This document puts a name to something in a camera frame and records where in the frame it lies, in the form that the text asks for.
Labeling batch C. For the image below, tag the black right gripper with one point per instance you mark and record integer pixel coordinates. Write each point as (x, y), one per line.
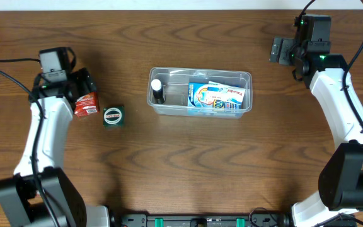
(280, 50)

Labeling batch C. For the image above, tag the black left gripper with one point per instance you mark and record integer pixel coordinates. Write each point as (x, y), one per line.
(84, 85)

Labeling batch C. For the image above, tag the red Panadol ActiFast box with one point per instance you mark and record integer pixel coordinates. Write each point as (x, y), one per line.
(87, 105)

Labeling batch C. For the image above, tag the white blue Panadol box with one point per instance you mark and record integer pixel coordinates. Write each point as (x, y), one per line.
(225, 92)

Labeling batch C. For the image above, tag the green Zam-Buk tin box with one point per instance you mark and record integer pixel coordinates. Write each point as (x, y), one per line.
(113, 116)

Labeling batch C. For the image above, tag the blue Kool Fever box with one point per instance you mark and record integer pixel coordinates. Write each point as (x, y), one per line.
(197, 97)

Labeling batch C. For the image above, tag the black bottle white cap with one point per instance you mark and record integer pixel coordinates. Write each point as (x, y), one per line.
(157, 88)

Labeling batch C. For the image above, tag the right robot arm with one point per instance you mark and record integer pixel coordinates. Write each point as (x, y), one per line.
(340, 184)

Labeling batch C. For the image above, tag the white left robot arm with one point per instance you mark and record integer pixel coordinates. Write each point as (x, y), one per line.
(39, 193)

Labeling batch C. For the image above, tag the clear plastic container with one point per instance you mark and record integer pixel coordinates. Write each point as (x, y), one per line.
(175, 84)

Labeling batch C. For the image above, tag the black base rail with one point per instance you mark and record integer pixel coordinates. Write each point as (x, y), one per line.
(258, 217)

